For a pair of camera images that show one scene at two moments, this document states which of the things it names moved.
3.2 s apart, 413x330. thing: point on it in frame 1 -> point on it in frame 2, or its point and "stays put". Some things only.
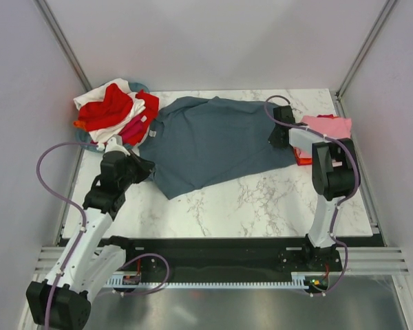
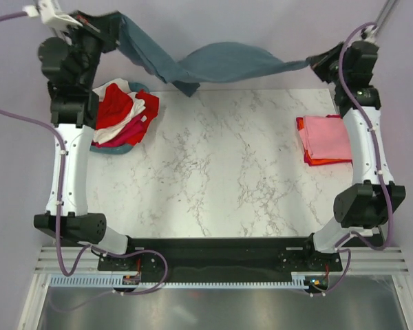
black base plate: x=231 y=260 stays put
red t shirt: x=116 y=104 stays put
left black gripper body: x=135 y=171 -> x=91 y=41
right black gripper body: x=274 y=141 -> x=327 y=68
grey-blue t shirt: x=199 y=141 -> x=217 y=62
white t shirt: x=104 y=133 stays put
